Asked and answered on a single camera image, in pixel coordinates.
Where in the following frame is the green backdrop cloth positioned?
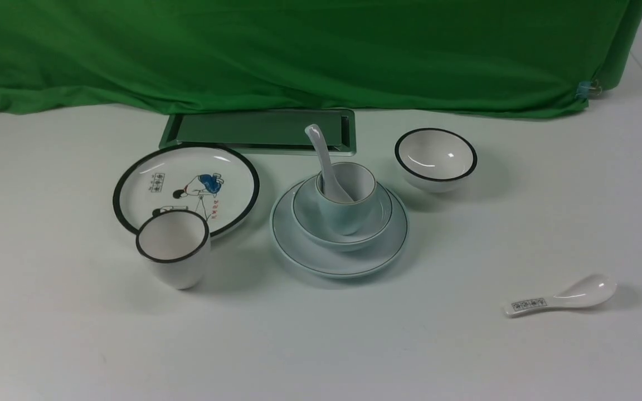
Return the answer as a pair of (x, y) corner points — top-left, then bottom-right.
(0, 1), (642, 119)

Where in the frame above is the pale green plate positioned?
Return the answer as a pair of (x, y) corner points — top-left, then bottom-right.
(269, 179), (410, 279)

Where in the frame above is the white spoon with print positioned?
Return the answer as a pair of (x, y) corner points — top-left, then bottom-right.
(502, 273), (617, 318)

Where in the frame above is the plain white ceramic spoon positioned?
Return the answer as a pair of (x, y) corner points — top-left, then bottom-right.
(305, 124), (353, 203)

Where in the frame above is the black-rimmed small white bowl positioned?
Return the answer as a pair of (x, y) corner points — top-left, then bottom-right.
(394, 128), (478, 193)

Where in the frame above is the metal table cable hatch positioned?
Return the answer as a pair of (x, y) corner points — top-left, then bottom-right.
(158, 109), (357, 157)

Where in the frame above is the pale green cup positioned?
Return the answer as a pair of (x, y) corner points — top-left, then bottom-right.
(314, 162), (380, 234)

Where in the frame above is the black-rimmed illustrated plate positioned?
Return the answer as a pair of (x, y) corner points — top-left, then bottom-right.
(112, 144), (260, 239)

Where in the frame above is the pale green shallow bowl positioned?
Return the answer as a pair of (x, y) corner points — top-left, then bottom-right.
(292, 176), (394, 253)

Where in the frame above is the black-rimmed white cup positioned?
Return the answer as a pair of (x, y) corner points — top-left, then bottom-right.
(135, 209), (211, 290)

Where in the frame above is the blue binder clip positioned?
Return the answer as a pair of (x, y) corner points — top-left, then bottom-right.
(574, 79), (603, 99)

